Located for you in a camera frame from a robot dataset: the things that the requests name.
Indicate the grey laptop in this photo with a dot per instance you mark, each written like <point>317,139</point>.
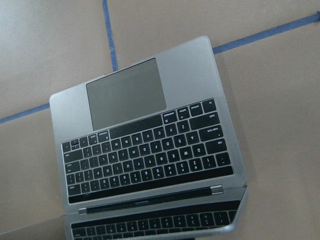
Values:
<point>149,152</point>

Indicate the blue tape strip lengthwise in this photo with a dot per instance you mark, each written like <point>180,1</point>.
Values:
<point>111,44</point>

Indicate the blue tape strip crosswise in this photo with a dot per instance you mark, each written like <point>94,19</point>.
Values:
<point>216,50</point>

